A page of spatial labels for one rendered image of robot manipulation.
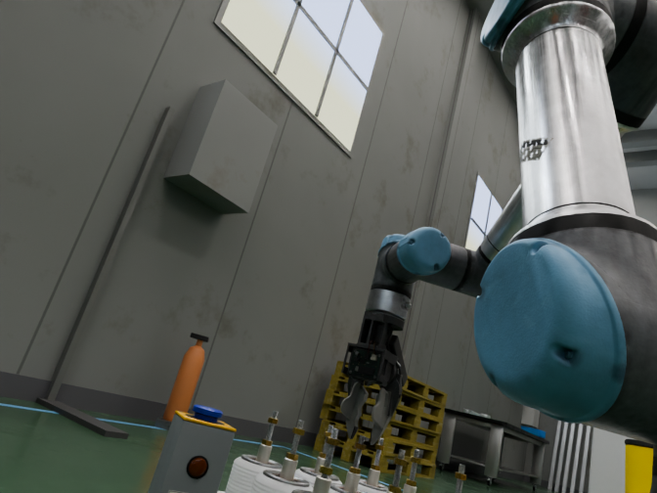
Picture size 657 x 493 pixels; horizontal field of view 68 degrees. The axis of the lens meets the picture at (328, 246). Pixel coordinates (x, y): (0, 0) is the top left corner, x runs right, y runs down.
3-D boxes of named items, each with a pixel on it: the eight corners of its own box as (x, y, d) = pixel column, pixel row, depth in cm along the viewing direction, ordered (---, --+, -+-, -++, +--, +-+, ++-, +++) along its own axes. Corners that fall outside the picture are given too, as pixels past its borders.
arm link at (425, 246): (476, 238, 78) (446, 254, 89) (413, 216, 77) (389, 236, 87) (468, 284, 76) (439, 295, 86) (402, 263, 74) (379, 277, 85)
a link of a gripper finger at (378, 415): (359, 443, 78) (365, 383, 81) (372, 445, 83) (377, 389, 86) (376, 445, 76) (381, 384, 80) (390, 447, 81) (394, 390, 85)
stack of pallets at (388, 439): (370, 457, 506) (386, 380, 530) (435, 479, 460) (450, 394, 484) (308, 448, 427) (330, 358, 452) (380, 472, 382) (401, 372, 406)
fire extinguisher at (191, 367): (174, 426, 320) (203, 337, 338) (197, 436, 304) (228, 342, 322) (142, 422, 302) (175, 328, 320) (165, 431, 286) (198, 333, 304)
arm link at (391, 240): (391, 227, 88) (376, 240, 96) (377, 284, 84) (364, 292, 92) (431, 240, 89) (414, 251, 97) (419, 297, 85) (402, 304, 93)
